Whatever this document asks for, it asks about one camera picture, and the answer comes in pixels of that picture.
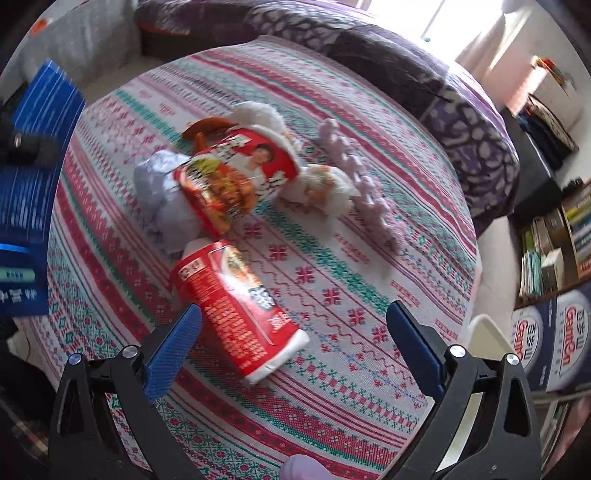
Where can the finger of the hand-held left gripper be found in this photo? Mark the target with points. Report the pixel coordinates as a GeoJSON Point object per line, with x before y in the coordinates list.
{"type": "Point", "coordinates": [32, 145]}

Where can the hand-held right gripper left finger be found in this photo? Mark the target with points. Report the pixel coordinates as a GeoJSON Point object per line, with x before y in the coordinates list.
{"type": "Point", "coordinates": [175, 344]}

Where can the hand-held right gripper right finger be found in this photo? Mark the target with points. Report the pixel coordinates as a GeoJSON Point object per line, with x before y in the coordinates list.
{"type": "Point", "coordinates": [415, 344]}

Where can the red instant noodle cup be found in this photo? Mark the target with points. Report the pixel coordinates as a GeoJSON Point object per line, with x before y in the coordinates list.
{"type": "Point", "coordinates": [235, 309]}

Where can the white tissue wad orange print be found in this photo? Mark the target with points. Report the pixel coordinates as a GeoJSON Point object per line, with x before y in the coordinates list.
{"type": "Point", "coordinates": [323, 187]}

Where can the patterned striped tablecloth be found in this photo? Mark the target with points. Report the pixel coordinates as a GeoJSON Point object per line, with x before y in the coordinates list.
{"type": "Point", "coordinates": [323, 295]}

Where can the grey cushion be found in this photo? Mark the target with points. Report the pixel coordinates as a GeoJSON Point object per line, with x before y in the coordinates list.
{"type": "Point", "coordinates": [87, 41]}

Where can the blue white water carton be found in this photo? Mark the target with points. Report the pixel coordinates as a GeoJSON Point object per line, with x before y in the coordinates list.
{"type": "Point", "coordinates": [535, 341]}
{"type": "Point", "coordinates": [575, 332]}

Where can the crumpled pale plastic bag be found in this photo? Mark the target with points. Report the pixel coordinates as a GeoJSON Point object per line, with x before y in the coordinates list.
{"type": "Point", "coordinates": [159, 194]}

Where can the rows of colourful books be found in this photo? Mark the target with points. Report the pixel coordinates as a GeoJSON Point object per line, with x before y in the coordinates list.
{"type": "Point", "coordinates": [540, 263]}

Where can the wooden bookshelf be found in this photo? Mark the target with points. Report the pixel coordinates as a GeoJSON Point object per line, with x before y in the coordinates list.
{"type": "Point", "coordinates": [569, 240]}

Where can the black bench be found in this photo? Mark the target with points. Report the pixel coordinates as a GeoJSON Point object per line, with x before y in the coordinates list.
{"type": "Point", "coordinates": [535, 184]}

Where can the purple patterned bed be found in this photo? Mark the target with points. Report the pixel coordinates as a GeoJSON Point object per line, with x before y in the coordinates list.
{"type": "Point", "coordinates": [461, 138]}

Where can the plain white tissue wad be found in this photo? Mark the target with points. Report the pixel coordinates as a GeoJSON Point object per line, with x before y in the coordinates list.
{"type": "Point", "coordinates": [258, 115]}

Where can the stack of folded blankets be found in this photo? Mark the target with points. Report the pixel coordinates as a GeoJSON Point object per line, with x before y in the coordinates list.
{"type": "Point", "coordinates": [549, 129]}

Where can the white cabinet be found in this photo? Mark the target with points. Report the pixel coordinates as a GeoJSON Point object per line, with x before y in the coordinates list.
{"type": "Point", "coordinates": [551, 85]}

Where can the pale curtain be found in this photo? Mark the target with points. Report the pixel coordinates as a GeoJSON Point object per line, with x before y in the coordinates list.
{"type": "Point", "coordinates": [498, 55]}

